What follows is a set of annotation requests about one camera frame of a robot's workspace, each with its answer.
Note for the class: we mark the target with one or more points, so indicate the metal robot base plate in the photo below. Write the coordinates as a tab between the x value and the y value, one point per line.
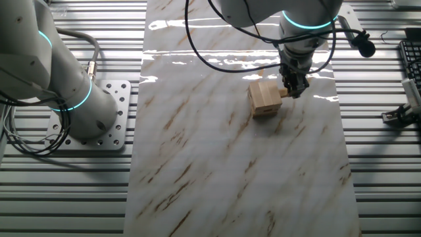
120	98

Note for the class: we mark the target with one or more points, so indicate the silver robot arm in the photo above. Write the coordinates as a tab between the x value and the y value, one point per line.
39	66

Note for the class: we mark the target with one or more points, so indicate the silver depth camera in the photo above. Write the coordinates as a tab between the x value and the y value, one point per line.
412	93

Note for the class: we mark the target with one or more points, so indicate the black keyboard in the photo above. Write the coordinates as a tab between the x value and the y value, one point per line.
412	52

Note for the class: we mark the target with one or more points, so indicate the white marble pattern mat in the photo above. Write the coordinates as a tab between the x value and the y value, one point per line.
213	164

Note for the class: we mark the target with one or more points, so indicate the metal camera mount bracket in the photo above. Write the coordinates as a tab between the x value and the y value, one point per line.
389	116

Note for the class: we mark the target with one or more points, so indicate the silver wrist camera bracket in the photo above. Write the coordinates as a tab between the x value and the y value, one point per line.
345	24

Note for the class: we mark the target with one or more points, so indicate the black wrist camera plug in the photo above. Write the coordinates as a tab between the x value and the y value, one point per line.
366	48

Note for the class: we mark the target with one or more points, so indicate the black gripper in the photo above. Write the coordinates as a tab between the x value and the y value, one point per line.
294	76

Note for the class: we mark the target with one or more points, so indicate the black box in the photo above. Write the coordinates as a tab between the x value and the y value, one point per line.
413	34

